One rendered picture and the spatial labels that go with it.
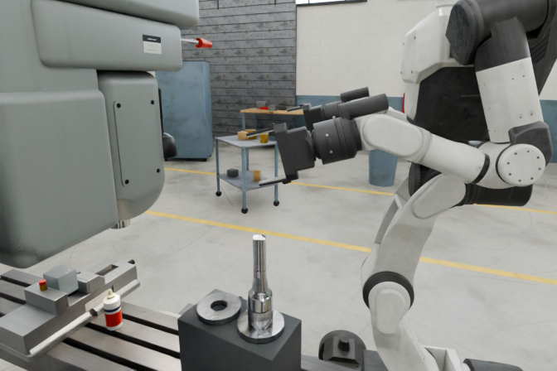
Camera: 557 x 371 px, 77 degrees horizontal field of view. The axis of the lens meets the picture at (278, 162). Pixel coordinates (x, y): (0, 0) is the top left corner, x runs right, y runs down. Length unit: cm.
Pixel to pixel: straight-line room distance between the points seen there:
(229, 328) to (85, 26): 58
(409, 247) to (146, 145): 73
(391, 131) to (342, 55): 759
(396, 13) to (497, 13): 744
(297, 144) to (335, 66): 759
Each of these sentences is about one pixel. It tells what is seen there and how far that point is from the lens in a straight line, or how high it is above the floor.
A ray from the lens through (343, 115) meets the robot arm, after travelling 71.
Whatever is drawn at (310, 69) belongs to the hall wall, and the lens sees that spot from 842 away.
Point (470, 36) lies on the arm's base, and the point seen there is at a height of 169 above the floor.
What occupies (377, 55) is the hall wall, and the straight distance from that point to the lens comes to 813.
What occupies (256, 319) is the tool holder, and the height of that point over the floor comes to 119.
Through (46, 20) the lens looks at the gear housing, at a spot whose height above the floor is 170.
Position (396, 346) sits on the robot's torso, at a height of 84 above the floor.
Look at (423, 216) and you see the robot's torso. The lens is 99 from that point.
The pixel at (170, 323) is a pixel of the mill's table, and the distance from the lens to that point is 109.
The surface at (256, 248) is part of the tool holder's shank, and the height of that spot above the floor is 132.
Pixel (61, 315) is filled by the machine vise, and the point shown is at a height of 102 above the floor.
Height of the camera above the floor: 162
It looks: 14 degrees down
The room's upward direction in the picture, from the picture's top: straight up
